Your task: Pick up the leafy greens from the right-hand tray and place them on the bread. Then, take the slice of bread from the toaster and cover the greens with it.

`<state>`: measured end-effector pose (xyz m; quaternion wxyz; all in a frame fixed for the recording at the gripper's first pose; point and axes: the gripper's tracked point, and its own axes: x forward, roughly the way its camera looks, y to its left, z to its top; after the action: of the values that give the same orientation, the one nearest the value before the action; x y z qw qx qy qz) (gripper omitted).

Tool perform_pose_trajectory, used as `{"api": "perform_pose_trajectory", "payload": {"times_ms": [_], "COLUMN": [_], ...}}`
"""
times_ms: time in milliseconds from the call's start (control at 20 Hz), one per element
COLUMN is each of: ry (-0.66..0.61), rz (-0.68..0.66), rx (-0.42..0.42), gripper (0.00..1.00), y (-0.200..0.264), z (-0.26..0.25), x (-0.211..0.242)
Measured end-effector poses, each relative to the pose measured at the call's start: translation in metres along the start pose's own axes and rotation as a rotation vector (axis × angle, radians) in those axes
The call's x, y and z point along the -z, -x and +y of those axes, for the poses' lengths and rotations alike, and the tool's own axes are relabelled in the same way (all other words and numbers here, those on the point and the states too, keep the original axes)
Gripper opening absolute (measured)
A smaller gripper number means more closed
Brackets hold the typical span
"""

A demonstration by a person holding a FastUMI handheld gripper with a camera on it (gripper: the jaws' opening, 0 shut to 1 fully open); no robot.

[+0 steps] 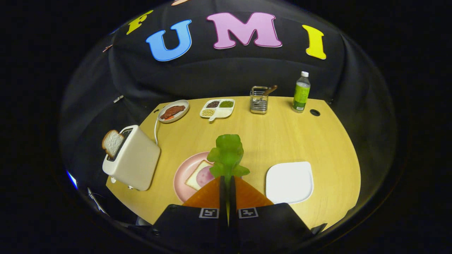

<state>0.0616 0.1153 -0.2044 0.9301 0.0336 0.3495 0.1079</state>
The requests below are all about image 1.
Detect white divided bean dish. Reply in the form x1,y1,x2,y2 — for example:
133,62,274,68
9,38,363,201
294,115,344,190
200,99,235,122

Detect metal wire basket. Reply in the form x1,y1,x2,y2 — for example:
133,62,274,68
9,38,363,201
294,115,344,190
250,86,269,114

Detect pink ham slice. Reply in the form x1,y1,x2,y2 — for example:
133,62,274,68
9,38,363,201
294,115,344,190
197,166,215,187

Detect round white meat plate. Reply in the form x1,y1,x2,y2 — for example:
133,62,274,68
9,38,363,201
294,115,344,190
157,100,190,123

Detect white toaster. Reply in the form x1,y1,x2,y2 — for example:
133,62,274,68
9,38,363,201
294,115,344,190
102,125,161,191

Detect pink round plate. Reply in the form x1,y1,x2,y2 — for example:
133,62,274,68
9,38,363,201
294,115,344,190
173,152,226,203

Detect green label plastic bottle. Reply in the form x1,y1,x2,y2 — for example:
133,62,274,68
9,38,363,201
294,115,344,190
292,71,311,113

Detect wooden spoon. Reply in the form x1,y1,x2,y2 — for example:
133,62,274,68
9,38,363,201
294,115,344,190
260,85,278,101

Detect white toaster cable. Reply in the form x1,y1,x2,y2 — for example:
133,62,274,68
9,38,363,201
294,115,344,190
154,109,166,145

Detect bread slice with ham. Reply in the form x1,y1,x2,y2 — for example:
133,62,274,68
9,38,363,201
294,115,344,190
185,160,215,191

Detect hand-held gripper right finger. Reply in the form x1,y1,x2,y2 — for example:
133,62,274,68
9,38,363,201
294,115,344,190
230,176,327,254

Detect white square plate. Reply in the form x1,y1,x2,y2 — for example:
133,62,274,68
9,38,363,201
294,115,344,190
266,162,314,205

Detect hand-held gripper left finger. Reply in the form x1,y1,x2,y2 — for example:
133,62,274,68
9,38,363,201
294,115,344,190
152,176,228,254

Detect green lettuce leaf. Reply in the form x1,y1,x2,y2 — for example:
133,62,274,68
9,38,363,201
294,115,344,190
207,134,250,186

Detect black backdrop cloth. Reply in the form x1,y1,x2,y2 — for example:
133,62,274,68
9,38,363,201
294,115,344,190
58,0,398,198

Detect toasted bread slice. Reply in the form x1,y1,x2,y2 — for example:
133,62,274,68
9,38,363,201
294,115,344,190
102,129,124,158

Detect brown meat steak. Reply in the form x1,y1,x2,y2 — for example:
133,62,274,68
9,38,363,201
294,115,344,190
160,105,186,120

